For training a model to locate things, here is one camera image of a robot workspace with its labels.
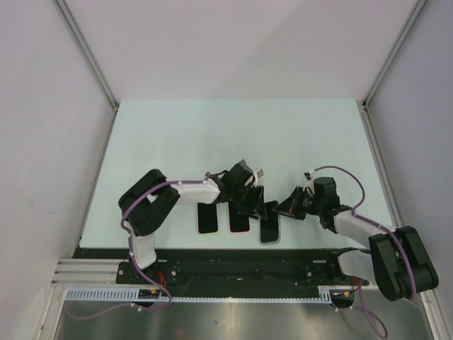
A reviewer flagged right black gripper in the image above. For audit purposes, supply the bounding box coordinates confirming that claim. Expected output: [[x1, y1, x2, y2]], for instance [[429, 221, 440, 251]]
[[273, 186, 323, 220]]

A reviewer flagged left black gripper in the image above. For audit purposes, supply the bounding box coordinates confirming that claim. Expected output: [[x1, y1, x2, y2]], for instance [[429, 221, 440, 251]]
[[230, 183, 268, 220]]

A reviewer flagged black phone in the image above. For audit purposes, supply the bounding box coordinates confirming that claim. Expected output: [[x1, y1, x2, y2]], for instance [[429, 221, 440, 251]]
[[228, 203, 250, 232]]

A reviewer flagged blue phone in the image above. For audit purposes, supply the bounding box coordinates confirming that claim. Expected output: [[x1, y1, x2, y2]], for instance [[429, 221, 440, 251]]
[[260, 200, 280, 244], [197, 203, 217, 234]]

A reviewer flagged pink phone case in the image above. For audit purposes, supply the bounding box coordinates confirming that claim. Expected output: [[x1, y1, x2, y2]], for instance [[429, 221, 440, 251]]
[[227, 203, 252, 234]]

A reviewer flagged clear phone case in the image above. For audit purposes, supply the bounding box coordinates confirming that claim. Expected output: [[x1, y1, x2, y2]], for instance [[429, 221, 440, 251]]
[[259, 200, 281, 245]]

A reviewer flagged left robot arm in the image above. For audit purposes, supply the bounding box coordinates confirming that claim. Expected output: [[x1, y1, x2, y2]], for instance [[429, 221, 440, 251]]
[[118, 160, 268, 283]]

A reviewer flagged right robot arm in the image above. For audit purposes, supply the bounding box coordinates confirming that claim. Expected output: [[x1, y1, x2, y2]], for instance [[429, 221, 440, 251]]
[[273, 177, 439, 301]]

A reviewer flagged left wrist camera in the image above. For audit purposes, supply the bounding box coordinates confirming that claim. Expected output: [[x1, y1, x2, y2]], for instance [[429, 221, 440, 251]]
[[240, 159, 264, 187]]

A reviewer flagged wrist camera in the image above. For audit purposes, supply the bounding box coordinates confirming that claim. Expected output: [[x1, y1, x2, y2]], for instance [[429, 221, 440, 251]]
[[304, 169, 316, 189], [240, 159, 264, 187]]

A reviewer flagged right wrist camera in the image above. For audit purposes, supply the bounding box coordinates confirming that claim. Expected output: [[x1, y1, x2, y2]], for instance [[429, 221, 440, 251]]
[[304, 169, 316, 189]]

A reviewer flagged white cable duct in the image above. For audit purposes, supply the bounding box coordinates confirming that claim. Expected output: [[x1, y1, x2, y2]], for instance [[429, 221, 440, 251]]
[[65, 285, 358, 305]]

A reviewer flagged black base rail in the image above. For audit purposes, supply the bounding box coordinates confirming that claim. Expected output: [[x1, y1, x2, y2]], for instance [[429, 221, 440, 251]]
[[73, 248, 377, 298]]

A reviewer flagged right aluminium frame post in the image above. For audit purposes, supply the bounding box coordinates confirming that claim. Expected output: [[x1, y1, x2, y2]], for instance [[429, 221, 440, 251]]
[[362, 0, 431, 110]]

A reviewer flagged aluminium frame post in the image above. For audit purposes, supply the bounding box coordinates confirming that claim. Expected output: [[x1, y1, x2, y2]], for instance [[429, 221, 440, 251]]
[[362, 0, 431, 110], [52, 0, 119, 113]]

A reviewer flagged left aluminium frame post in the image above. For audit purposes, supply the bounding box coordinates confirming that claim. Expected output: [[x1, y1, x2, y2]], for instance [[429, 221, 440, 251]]
[[52, 0, 119, 113]]

